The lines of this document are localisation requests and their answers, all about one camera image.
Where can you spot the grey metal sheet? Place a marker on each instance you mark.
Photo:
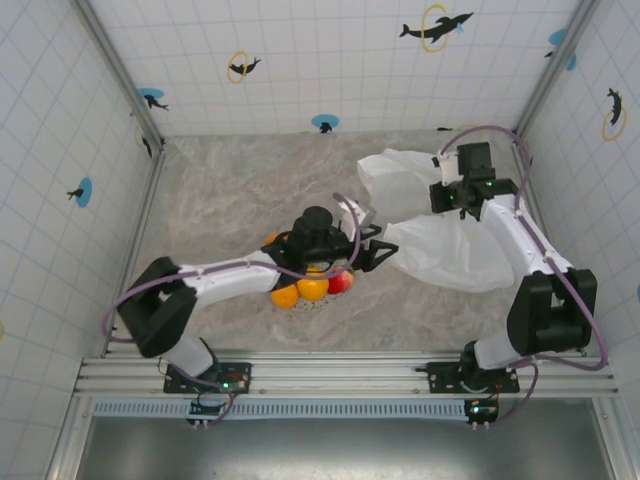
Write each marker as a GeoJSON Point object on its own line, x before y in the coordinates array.
{"type": "Point", "coordinates": [350, 450]}

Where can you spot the red strawberry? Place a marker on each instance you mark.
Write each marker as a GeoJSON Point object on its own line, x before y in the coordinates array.
{"type": "Point", "coordinates": [340, 284]}

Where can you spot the white plastic bag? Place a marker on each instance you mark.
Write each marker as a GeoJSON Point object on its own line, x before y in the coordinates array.
{"type": "Point", "coordinates": [450, 255]}

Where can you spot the aluminium table side rail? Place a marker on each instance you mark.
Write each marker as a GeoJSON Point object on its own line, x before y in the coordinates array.
{"type": "Point", "coordinates": [144, 210]}

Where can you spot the aluminium frame post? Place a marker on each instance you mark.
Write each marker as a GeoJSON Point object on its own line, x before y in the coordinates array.
{"type": "Point", "coordinates": [120, 75]}
{"type": "Point", "coordinates": [550, 80]}

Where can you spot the aluminium mounting rail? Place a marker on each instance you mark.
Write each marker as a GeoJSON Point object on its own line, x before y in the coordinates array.
{"type": "Point", "coordinates": [340, 375]}

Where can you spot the small controller board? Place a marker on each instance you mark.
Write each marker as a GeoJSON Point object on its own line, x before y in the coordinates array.
{"type": "Point", "coordinates": [210, 407]}
{"type": "Point", "coordinates": [482, 411]}

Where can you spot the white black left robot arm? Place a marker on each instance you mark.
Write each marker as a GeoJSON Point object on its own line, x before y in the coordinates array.
{"type": "Point", "coordinates": [225, 280]}

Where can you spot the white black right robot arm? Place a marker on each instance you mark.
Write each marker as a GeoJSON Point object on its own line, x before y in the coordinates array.
{"type": "Point", "coordinates": [515, 235]}

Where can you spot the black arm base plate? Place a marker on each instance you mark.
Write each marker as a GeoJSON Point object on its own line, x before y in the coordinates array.
{"type": "Point", "coordinates": [240, 372]}
{"type": "Point", "coordinates": [442, 375]}

